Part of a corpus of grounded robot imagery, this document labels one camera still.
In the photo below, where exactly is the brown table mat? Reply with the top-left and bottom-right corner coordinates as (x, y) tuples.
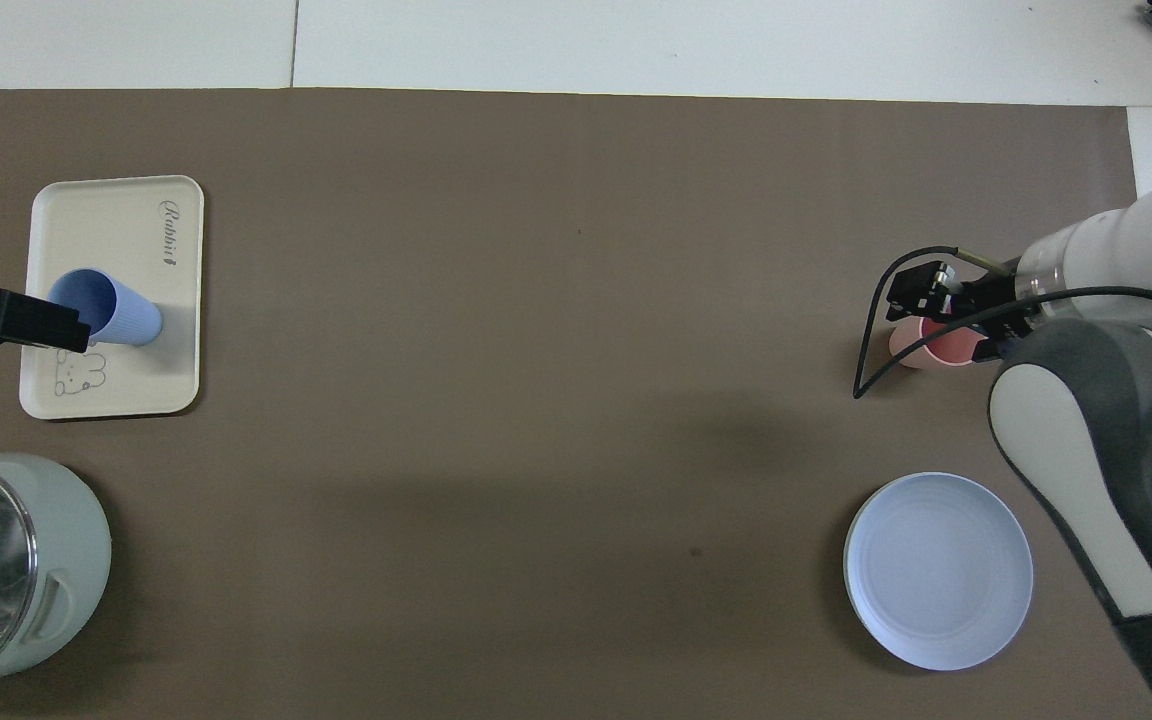
(0, 88), (1152, 720)

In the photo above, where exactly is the pale blue plate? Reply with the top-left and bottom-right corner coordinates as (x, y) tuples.
(843, 472), (1034, 672)

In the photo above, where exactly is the pale green electric pot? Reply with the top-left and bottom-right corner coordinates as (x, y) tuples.
(0, 453), (113, 698)

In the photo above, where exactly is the pink plastic cup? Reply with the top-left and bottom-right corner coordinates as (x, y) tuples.
(888, 315), (983, 371)

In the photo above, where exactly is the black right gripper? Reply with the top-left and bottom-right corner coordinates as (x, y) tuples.
(884, 260), (1037, 363)

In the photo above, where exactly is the cream rabbit print tray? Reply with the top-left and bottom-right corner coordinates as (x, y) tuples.
(19, 175), (205, 421)

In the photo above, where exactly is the blue plastic cup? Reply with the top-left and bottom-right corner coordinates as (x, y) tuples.
(46, 268), (165, 348)

